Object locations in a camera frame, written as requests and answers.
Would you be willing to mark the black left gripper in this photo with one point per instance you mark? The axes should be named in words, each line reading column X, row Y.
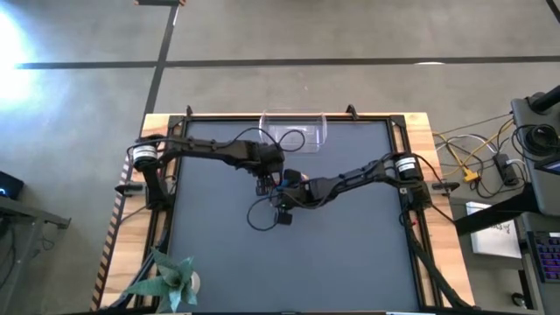
column 269, row 159

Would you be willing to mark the grey side desk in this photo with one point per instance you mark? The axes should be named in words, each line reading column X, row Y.
column 26, row 214

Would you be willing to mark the white paper sheet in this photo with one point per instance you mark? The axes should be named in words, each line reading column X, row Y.
column 494, row 236

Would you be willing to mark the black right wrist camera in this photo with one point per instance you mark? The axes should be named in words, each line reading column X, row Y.
column 283, row 218

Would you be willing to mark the dark keyboard desk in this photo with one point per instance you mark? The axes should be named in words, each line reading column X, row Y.
column 531, row 297

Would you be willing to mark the black computer keyboard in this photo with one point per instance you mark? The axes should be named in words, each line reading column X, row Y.
column 547, row 256

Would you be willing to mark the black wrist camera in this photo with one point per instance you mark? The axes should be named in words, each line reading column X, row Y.
column 292, row 176
column 283, row 218

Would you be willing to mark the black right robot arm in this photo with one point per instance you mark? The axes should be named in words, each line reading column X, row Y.
column 363, row 172

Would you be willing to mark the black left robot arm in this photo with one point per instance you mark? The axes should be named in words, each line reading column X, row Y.
column 205, row 146

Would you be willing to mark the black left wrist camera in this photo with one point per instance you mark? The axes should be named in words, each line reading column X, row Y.
column 292, row 176

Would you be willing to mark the green artificial succulent plant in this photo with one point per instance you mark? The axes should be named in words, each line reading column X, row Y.
column 172, row 280

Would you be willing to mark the clear plastic basket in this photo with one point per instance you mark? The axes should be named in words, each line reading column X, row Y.
column 312, row 131

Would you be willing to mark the black aluminium rig frame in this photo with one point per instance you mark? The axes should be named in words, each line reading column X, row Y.
column 210, row 118

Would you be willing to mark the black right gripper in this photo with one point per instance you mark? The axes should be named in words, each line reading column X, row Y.
column 306, row 192

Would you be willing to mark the black power strip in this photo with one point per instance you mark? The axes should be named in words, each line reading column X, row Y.
column 505, row 168

